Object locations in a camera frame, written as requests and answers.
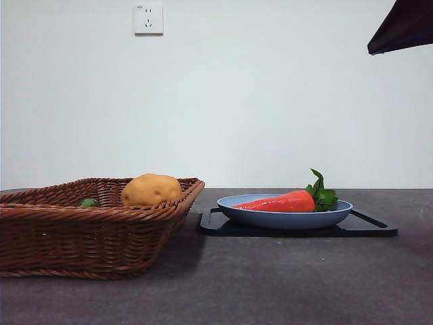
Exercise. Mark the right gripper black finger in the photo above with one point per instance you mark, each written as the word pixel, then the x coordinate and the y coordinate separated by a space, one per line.
pixel 406 30

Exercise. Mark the orange carrot with green leaves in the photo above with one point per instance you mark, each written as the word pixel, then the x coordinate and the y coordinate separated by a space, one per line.
pixel 291 203

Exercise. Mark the pale blue round plate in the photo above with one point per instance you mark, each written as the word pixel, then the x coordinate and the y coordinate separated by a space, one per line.
pixel 280 220

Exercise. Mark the dark rectangular cutting board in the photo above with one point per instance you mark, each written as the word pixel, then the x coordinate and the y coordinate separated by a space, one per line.
pixel 236 232

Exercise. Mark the yellow-brown potato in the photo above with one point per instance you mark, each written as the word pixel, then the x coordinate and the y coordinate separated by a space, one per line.
pixel 152 191

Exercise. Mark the green vegetable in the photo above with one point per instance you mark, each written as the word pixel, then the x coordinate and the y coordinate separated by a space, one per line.
pixel 88 203

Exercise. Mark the brown wicker basket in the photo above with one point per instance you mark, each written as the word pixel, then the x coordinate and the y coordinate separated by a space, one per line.
pixel 84 243

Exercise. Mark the white wall power socket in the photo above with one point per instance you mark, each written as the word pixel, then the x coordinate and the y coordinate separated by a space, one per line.
pixel 149 19

